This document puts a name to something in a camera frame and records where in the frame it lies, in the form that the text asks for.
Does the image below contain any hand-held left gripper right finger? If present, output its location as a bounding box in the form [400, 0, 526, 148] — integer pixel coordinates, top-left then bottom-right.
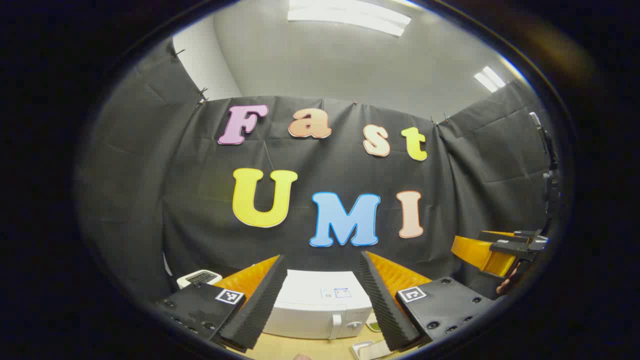
[358, 251, 496, 352]

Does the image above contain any white microwave oven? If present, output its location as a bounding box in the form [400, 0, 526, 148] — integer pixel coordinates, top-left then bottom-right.
[262, 270, 376, 341]

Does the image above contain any small ceiling light panel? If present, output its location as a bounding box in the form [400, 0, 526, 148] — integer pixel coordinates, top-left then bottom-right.
[474, 66, 506, 93]

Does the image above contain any white ribbed tray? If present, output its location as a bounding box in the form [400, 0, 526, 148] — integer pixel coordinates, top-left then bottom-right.
[350, 340, 377, 360]

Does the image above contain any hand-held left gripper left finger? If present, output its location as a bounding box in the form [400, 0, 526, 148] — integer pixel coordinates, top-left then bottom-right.
[155, 254, 289, 353]

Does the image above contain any lettuce sandwich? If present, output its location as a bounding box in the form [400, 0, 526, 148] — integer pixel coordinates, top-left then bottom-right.
[357, 341, 396, 360]

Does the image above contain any white toaster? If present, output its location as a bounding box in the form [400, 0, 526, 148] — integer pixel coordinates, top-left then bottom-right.
[176, 269, 223, 290]

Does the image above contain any black tripod stand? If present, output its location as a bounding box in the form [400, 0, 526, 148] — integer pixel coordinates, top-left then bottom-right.
[529, 111, 562, 236]

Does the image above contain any large ceiling light panel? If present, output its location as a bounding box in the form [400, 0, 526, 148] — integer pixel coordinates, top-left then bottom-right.
[287, 0, 412, 37]

